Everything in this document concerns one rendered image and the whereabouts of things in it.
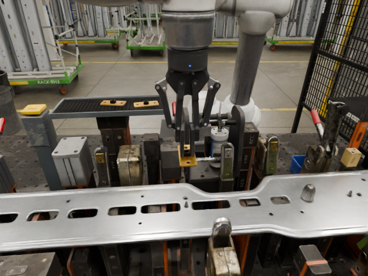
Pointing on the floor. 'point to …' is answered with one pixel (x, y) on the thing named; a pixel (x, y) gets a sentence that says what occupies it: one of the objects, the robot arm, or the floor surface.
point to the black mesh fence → (334, 65)
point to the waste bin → (8, 106)
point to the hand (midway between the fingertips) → (187, 141)
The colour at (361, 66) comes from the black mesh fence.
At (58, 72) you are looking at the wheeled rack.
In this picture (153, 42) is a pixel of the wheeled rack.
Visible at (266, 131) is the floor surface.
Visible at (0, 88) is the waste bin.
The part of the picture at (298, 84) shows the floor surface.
